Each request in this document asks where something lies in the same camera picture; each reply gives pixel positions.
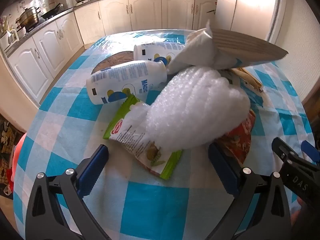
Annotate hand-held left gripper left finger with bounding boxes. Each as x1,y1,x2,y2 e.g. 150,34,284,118
25,144,113,240

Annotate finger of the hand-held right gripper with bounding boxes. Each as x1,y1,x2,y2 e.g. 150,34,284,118
301,140,320,166
272,137,317,166

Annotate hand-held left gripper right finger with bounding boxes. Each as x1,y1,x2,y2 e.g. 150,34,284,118
205,142,292,240

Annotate green snack packet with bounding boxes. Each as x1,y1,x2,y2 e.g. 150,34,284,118
103,95,183,180

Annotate white bubble wrap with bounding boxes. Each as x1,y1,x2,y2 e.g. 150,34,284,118
146,66,251,153

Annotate red plastic basin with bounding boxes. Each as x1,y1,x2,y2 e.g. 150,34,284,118
11,131,28,188

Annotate person's right hand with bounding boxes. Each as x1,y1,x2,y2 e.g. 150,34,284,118
291,197,305,228

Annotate red snack packet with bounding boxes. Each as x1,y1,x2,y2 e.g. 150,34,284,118
215,109,257,165

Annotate blue white checkered tablecloth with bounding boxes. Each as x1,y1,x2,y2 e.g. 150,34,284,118
12,29,315,240

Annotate yellow brown wrapper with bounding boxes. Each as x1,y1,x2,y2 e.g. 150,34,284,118
235,67,263,90

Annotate white red plastic bag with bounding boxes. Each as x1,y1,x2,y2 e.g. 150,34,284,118
4,169,16,196

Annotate dark patterned cloth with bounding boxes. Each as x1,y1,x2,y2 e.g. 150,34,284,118
0,119,18,155

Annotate white plastic bottle blue label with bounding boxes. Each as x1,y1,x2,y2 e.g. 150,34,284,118
133,41,187,68
86,60,168,105

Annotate round cork trivet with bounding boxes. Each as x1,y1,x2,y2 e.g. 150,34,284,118
90,51,135,75

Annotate white quilted paper bag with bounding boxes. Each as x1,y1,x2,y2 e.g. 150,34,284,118
167,21,238,75

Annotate white refrigerator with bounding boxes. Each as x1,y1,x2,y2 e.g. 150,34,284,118
215,0,288,43

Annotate white plastic pitcher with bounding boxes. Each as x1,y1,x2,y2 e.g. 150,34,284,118
0,29,20,51

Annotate white kitchen base cabinets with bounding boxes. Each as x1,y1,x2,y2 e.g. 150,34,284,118
5,0,218,105

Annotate grey kitchen countertop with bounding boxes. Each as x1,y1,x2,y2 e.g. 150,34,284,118
4,0,218,55

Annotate black frying pan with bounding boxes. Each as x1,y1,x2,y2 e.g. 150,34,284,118
41,3,64,20

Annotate metal steamer pot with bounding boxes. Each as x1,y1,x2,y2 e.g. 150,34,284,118
15,7,42,28

